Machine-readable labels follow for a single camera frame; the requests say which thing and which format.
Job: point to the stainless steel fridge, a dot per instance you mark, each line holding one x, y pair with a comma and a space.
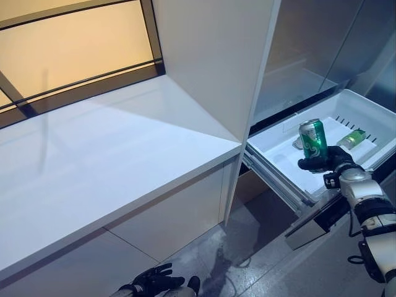
303, 40

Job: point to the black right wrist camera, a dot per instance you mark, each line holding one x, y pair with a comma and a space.
330, 181

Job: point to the white plastic fridge drawer bin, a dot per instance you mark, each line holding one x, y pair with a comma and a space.
278, 154

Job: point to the white tall side panel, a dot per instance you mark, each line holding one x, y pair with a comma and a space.
210, 62

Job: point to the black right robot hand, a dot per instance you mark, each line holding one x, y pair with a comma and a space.
338, 157

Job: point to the white counter cabinet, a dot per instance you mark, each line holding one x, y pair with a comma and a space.
92, 154

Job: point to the green bottle left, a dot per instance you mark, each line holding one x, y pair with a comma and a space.
298, 143

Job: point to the light green drink bottle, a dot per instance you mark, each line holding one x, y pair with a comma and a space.
352, 138

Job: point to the steel fridge drawer front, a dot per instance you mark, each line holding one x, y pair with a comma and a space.
306, 232

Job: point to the tall green beer can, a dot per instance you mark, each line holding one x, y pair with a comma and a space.
315, 142

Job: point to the white drawer slide rail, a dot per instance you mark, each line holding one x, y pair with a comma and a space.
278, 185

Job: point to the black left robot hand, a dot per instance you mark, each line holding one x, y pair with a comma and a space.
151, 281

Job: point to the dark framed window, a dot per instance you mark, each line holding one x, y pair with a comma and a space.
77, 43

